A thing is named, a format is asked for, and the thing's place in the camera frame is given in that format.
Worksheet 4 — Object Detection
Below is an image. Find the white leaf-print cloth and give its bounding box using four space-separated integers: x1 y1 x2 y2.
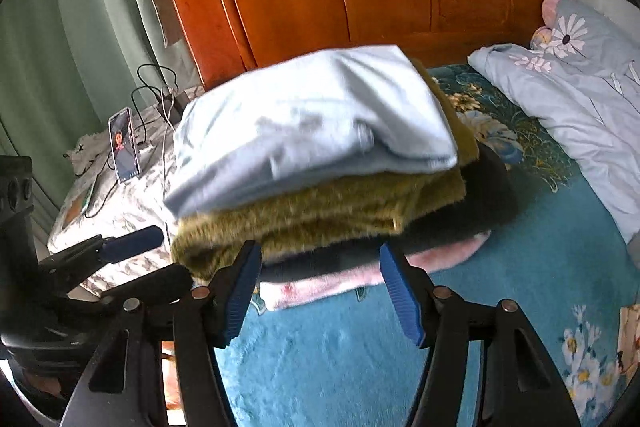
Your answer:
47 101 213 304

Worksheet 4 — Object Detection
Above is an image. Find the folded dark garment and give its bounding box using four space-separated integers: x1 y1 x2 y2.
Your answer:
264 146 522 274

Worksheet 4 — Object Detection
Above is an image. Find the green curtain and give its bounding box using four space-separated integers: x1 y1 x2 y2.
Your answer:
0 0 202 219

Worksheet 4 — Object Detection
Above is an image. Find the light blue t-shirt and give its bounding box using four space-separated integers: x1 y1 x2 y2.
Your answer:
163 45 460 219

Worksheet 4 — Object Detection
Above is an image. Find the red and cream floral cloth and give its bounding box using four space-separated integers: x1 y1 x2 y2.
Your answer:
618 304 640 379

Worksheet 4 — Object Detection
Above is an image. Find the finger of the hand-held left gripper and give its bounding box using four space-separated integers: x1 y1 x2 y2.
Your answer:
74 264 194 309
37 225 165 282

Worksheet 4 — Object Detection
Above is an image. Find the folded pink garment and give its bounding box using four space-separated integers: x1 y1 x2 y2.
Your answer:
256 229 494 313

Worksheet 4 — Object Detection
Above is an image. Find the pink floral pillow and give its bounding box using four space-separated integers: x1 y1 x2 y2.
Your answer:
529 0 564 54

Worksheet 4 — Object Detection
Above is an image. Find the black charging cable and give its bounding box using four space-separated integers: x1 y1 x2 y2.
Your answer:
82 64 182 219

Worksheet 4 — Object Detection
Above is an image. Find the white charging cable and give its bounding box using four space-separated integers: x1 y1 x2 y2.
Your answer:
134 97 202 228

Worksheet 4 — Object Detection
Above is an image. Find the smartphone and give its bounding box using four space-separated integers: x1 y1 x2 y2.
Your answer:
108 106 140 184

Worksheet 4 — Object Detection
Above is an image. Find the black charger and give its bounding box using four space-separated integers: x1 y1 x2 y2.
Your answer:
159 87 192 124

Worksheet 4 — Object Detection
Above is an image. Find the folded olive green garment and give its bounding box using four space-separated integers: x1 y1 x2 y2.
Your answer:
170 57 482 284

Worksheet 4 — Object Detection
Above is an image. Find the teal floral blanket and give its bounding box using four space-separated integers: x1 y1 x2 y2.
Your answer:
214 64 640 427

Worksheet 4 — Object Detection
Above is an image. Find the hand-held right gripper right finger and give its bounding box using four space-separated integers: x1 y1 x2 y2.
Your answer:
378 243 584 427

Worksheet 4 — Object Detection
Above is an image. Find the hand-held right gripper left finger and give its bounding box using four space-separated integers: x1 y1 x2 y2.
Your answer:
59 239 264 427

